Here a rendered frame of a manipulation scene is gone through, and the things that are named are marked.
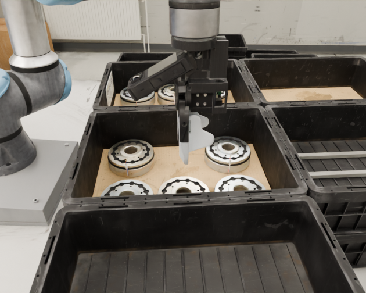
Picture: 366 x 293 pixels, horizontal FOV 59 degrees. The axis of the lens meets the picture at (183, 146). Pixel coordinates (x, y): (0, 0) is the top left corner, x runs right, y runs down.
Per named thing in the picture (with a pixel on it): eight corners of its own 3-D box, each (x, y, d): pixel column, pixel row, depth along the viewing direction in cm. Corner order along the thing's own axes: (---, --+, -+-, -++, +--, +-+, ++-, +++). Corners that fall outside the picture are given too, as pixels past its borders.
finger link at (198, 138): (215, 168, 55) (215, 115, 53) (180, 170, 55) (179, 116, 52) (212, 162, 58) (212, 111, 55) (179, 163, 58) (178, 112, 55)
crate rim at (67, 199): (61, 215, 52) (58, 204, 50) (92, 118, 76) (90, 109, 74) (308, 204, 54) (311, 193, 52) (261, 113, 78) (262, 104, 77)
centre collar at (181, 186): (171, 204, 60) (171, 201, 59) (170, 185, 64) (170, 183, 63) (197, 203, 60) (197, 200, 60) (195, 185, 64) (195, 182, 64)
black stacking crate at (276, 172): (75, 252, 57) (60, 206, 51) (99, 152, 81) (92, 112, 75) (295, 240, 59) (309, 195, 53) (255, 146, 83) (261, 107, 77)
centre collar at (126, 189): (112, 208, 59) (112, 206, 59) (114, 189, 63) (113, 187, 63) (140, 205, 60) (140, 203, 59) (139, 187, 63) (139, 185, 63)
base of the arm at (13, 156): (-40, 170, 82) (-55, 138, 76) (-1, 138, 94) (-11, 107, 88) (14, 181, 80) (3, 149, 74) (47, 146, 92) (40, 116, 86)
